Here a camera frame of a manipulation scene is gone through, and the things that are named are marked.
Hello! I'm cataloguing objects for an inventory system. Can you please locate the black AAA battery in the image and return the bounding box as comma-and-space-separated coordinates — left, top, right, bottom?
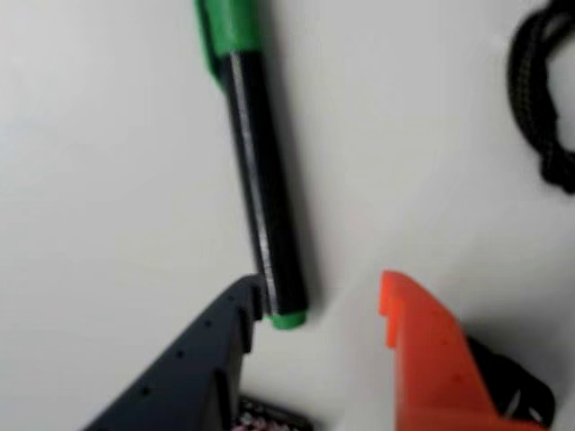
235, 394, 323, 431

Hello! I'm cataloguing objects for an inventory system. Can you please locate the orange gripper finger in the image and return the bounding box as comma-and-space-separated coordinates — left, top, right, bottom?
378, 268, 552, 431

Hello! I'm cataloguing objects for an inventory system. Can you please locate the green and black marker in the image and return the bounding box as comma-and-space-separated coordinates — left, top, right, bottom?
192, 0, 310, 331

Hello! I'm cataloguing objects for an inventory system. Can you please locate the black coiled USB cable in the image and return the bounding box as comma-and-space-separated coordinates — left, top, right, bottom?
507, 0, 575, 194

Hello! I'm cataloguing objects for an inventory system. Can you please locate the navy gripper finger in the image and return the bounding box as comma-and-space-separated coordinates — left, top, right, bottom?
83, 274, 266, 431

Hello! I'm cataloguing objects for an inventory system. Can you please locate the black plastic ring clamp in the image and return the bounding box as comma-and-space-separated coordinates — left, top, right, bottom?
466, 334, 558, 426

